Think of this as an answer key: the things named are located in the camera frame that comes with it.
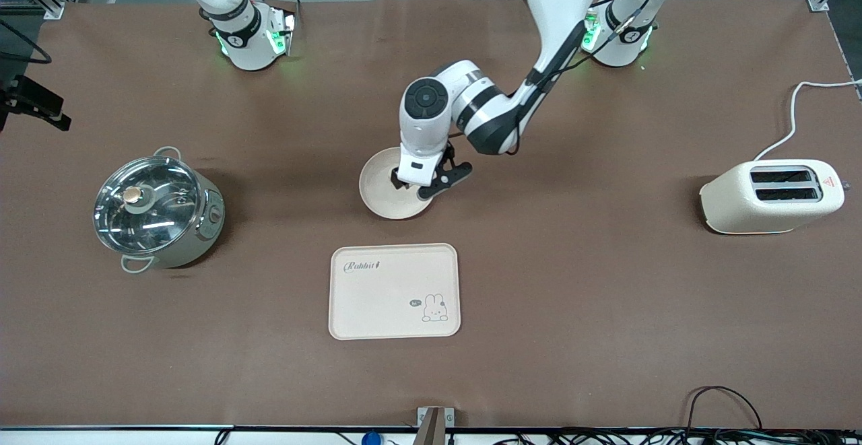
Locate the black looped cable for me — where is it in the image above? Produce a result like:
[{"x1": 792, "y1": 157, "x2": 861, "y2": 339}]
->
[{"x1": 686, "y1": 385, "x2": 764, "y2": 432}]

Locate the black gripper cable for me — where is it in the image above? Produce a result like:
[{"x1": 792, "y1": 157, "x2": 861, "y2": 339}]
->
[
  {"x1": 0, "y1": 18, "x2": 53, "y2": 66},
  {"x1": 505, "y1": 0, "x2": 669, "y2": 156}
]

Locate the white toaster power cable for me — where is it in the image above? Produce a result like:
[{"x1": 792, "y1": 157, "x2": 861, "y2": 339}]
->
[{"x1": 753, "y1": 79, "x2": 862, "y2": 162}]

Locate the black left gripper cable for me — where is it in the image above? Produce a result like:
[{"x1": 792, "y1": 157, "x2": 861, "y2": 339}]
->
[{"x1": 505, "y1": 0, "x2": 669, "y2": 156}]

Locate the beige rabbit print tray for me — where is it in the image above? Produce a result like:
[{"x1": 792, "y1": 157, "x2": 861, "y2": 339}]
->
[{"x1": 328, "y1": 243, "x2": 462, "y2": 341}]

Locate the grey metal camera bracket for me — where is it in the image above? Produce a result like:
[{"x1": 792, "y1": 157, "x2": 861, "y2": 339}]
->
[{"x1": 416, "y1": 407, "x2": 455, "y2": 445}]

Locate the grey electric cooking pot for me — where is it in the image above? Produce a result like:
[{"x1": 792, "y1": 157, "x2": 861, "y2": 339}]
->
[{"x1": 93, "y1": 147, "x2": 226, "y2": 274}]

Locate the round beige plate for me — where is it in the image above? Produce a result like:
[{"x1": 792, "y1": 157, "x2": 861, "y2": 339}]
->
[{"x1": 358, "y1": 147, "x2": 438, "y2": 220}]

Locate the black cable bundle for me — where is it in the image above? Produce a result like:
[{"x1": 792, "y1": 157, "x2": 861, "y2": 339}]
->
[{"x1": 549, "y1": 426, "x2": 862, "y2": 445}]

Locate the cream two-slot toaster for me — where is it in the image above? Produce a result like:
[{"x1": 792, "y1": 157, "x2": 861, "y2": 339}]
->
[{"x1": 699, "y1": 159, "x2": 851, "y2": 235}]

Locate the brown table mat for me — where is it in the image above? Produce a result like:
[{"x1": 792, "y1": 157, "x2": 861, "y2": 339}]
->
[{"x1": 0, "y1": 0, "x2": 862, "y2": 430}]

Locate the glass pot lid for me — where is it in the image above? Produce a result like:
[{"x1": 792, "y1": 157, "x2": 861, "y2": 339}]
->
[{"x1": 93, "y1": 156, "x2": 201, "y2": 255}]

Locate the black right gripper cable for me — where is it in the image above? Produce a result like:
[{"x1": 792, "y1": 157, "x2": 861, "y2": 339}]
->
[{"x1": 0, "y1": 18, "x2": 53, "y2": 66}]

